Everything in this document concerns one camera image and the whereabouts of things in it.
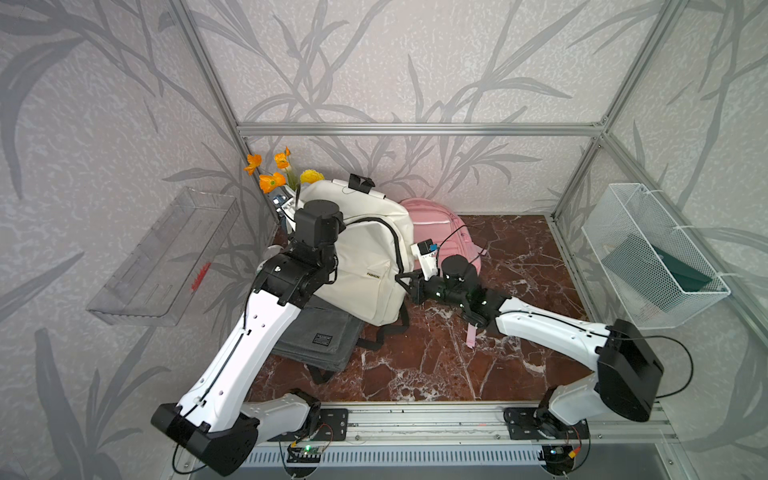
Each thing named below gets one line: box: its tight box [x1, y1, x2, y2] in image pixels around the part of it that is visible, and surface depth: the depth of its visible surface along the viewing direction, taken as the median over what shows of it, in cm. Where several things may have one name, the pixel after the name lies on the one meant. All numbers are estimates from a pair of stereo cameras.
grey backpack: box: [270, 295, 365, 371], surface depth 84 cm
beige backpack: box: [297, 178, 415, 326], surface depth 73 cm
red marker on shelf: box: [191, 262, 212, 291], surface depth 66 cm
